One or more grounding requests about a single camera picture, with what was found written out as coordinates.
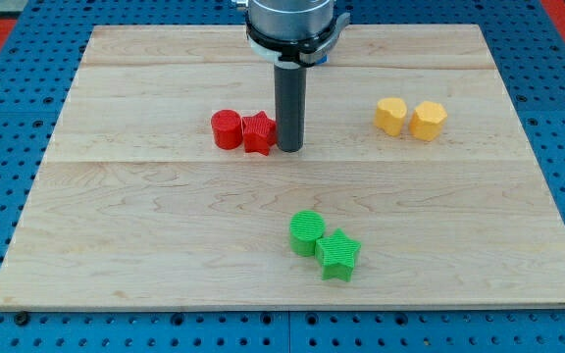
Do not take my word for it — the light wooden board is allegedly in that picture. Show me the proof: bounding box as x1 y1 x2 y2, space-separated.
0 25 565 312

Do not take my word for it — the red star block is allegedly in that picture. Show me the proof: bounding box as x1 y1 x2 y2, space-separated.
242 111 277 156

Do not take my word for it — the red cylinder block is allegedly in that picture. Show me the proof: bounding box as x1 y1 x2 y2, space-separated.
211 110 243 150

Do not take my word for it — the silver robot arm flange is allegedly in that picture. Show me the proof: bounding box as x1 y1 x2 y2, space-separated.
231 0 350 70

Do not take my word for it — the green cylinder block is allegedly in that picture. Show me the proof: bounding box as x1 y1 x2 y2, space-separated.
289 210 326 257

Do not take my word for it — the green star block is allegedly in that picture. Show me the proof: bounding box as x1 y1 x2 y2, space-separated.
315 228 362 282

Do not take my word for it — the yellow heart block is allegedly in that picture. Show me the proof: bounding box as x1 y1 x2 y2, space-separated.
373 97 408 136

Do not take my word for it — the yellow hexagon block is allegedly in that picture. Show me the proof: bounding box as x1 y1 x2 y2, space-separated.
409 101 448 141

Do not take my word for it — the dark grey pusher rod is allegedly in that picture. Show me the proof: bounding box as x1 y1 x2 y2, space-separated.
274 67 306 152

